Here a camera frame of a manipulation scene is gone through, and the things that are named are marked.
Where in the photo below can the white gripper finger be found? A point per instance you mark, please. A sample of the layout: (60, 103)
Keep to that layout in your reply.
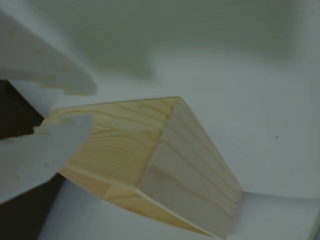
(30, 157)
(32, 57)

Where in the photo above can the open wooden box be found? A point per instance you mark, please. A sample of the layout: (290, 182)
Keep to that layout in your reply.
(175, 162)

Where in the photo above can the dark brown furniture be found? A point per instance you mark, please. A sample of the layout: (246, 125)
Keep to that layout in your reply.
(25, 212)

